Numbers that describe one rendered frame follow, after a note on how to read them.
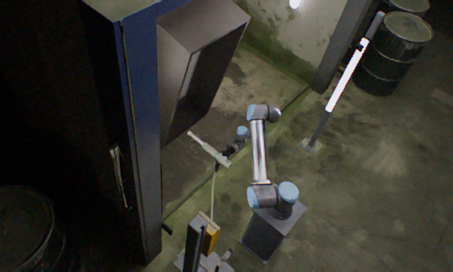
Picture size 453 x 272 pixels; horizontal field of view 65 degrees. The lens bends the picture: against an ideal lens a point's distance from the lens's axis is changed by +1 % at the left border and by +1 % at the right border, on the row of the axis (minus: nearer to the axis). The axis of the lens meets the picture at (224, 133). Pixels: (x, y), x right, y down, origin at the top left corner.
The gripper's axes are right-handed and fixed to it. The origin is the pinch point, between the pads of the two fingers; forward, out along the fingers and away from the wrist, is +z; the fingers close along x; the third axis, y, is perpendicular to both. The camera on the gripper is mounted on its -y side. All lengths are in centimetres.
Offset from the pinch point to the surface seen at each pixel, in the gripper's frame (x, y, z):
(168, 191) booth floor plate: 25, 51, 27
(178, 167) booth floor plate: 37, 49, 2
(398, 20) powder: -33, -64, -274
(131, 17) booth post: -1, -168, 100
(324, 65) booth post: 1, -10, -197
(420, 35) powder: -63, -64, -264
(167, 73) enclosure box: 41, -81, 31
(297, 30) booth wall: 49, -30, -196
